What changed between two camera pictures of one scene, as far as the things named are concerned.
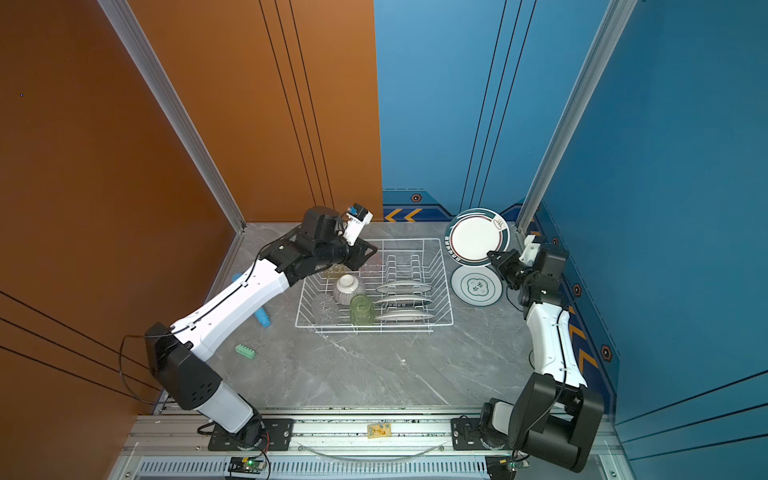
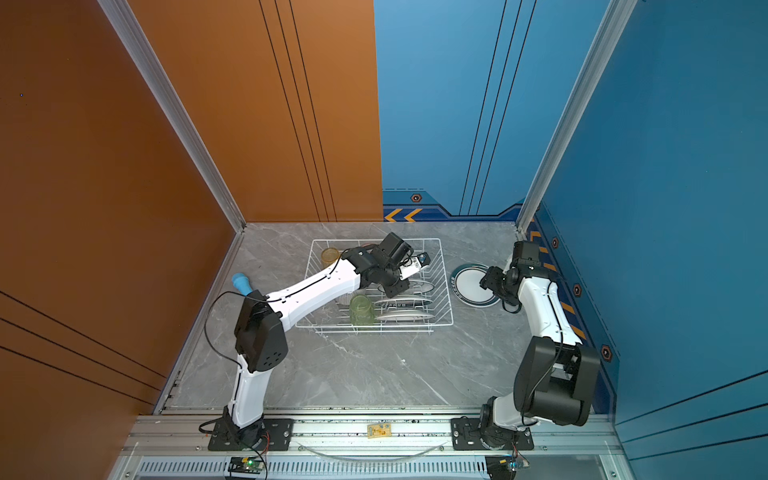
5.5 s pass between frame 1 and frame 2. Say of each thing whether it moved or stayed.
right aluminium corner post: stayed
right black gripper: moved
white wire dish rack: stayed
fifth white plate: stayed
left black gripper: moved
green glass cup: stayed
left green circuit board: stayed
